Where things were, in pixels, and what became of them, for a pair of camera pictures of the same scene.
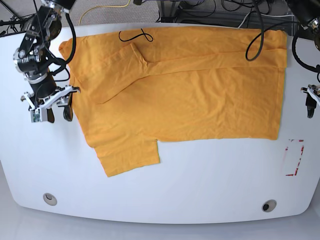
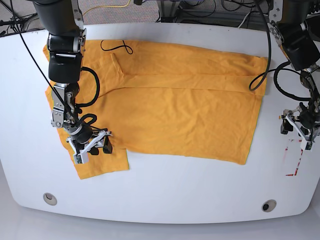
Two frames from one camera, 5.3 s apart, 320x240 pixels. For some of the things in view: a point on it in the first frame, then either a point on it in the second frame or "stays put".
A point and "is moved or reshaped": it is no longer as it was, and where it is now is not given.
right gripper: (314, 90) -> (305, 124)
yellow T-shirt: (137, 86) is moved or reshaped
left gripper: (62, 97) -> (97, 138)
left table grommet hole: (50, 199) stays put
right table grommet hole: (269, 205) stays put
